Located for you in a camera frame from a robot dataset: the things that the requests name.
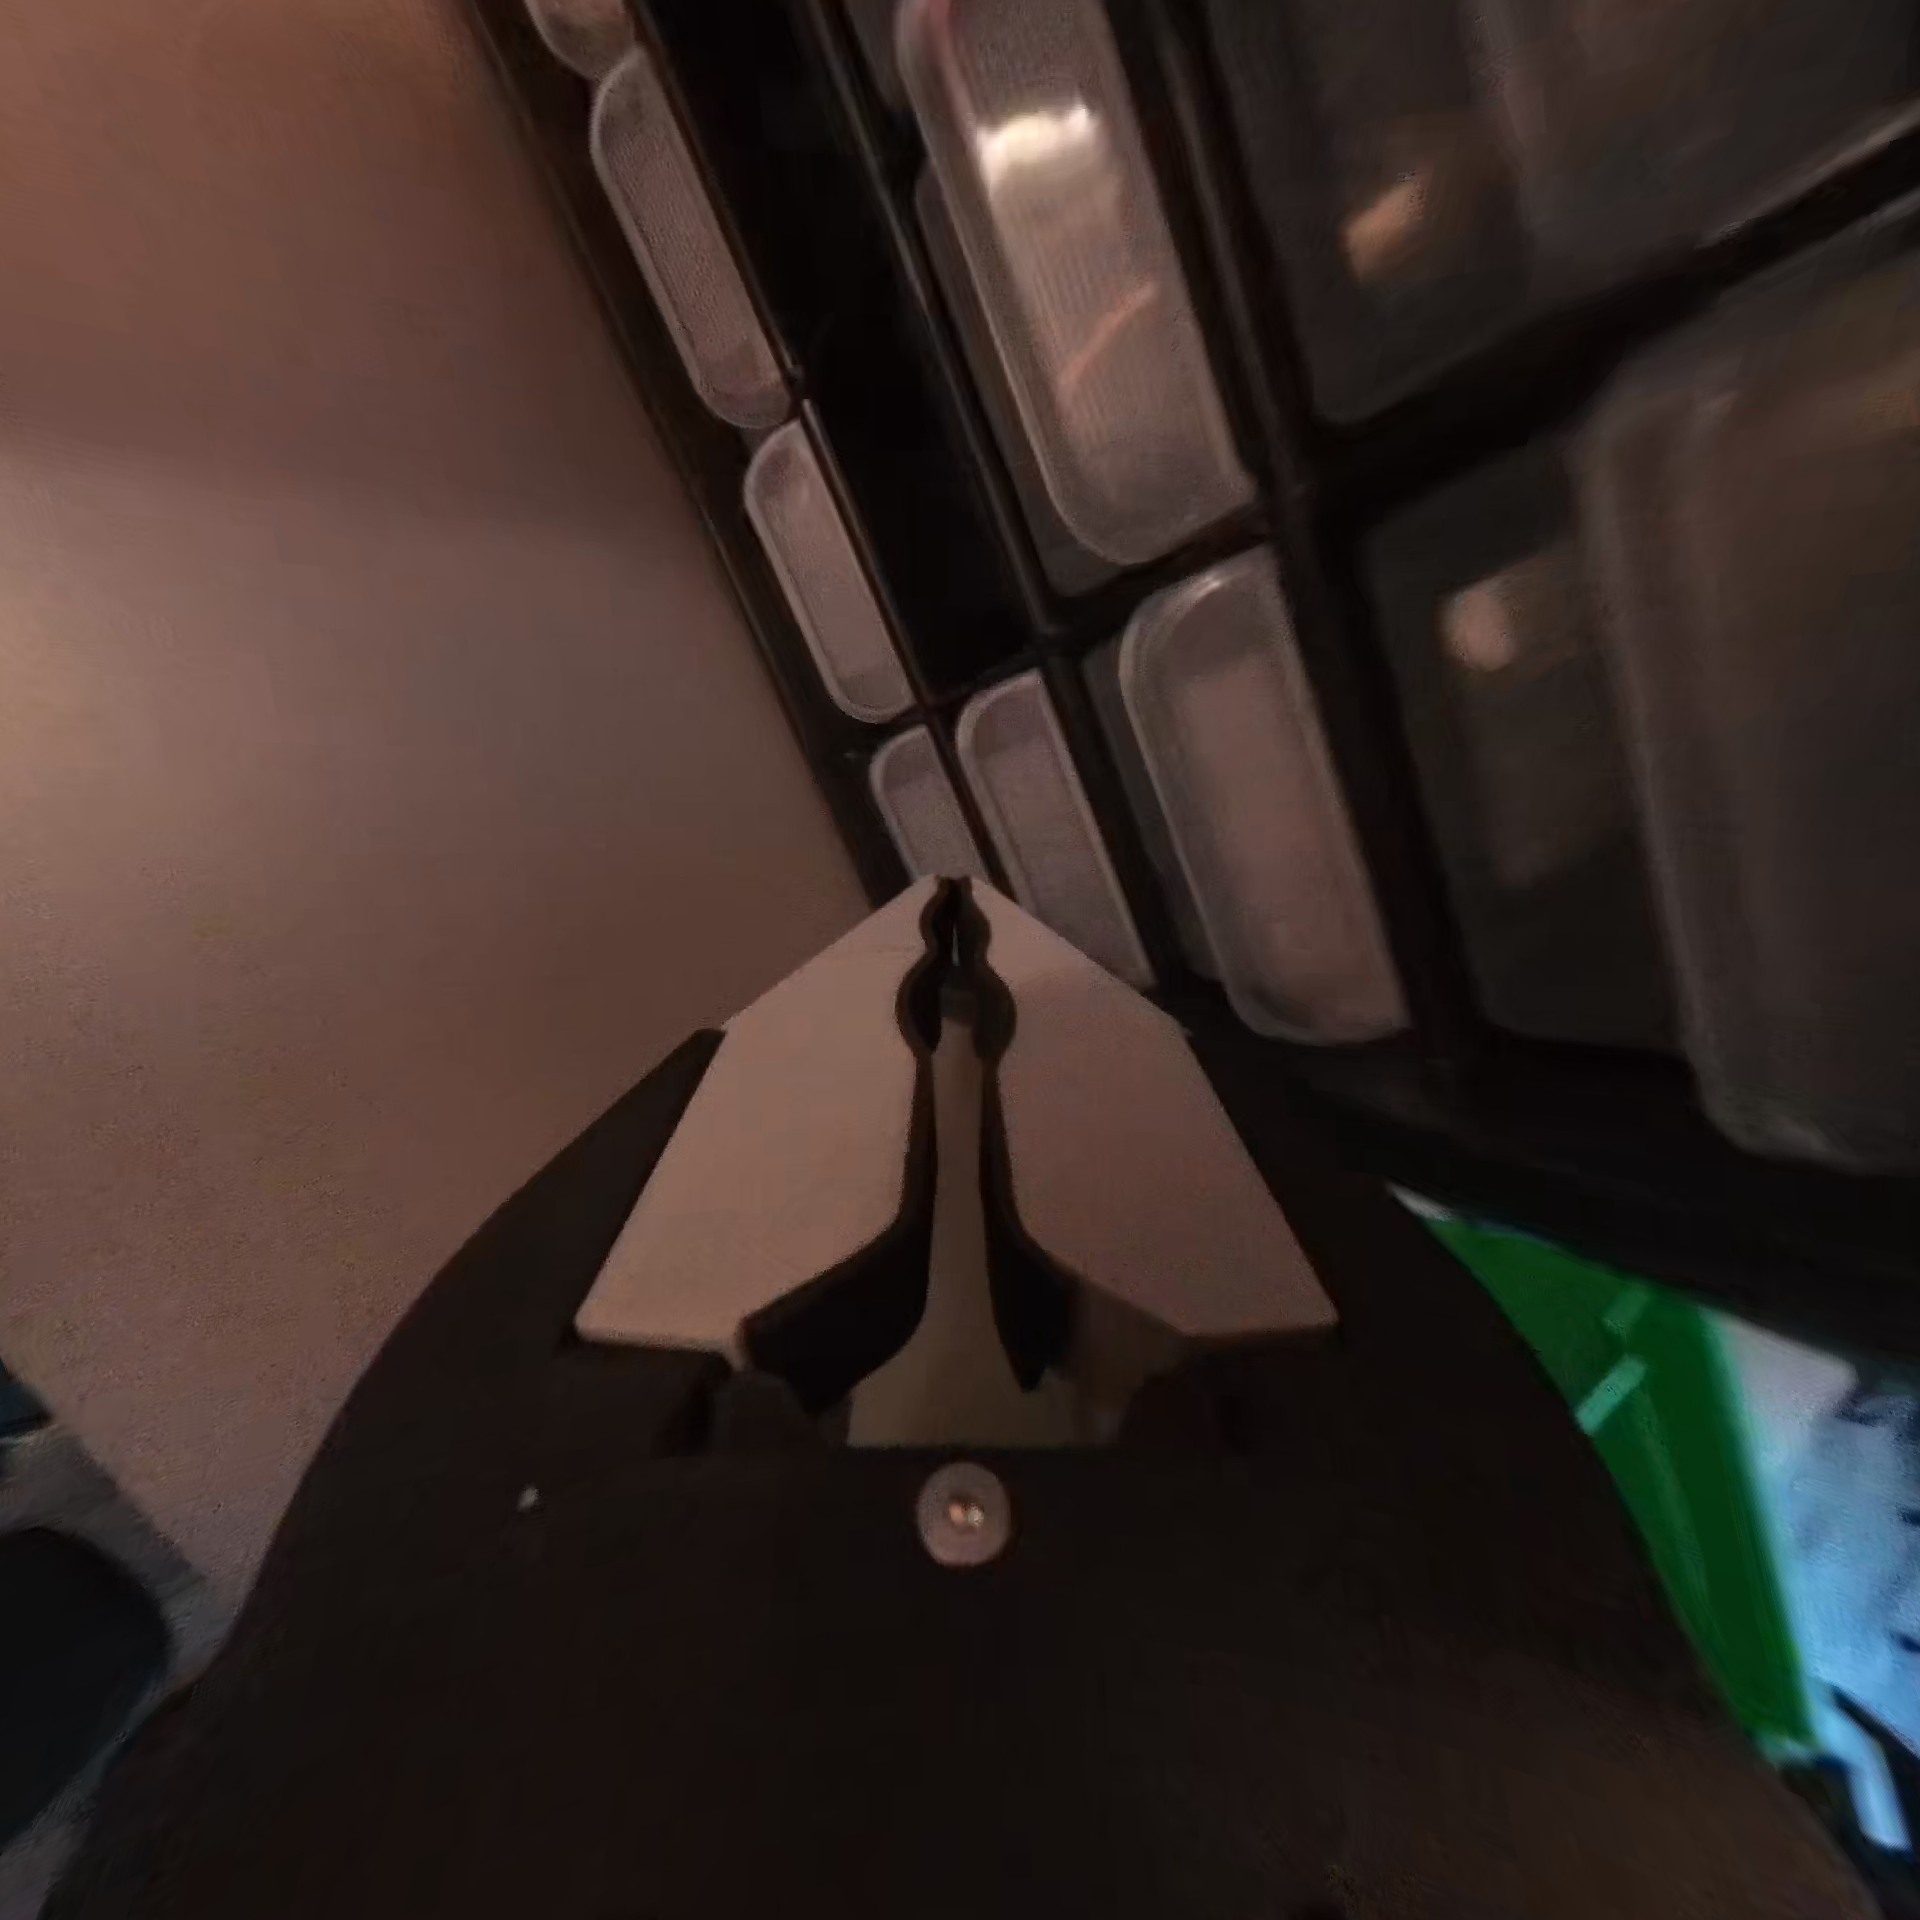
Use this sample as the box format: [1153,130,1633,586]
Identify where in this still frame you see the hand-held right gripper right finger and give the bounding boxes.
[935,876,1338,1391]

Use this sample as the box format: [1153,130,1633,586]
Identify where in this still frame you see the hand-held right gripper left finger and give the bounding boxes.
[576,876,961,1413]

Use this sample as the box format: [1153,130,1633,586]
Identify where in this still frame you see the black drawer cabinet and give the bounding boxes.
[479,0,1920,1248]

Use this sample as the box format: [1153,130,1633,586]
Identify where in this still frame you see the rows of clear drawers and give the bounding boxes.
[524,0,1920,1172]

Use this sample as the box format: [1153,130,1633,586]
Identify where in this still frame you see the green box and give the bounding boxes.
[1386,1182,1824,1765]

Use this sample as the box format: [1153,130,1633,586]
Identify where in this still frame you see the printed instruction sheet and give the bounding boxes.
[1723,1304,1920,1854]

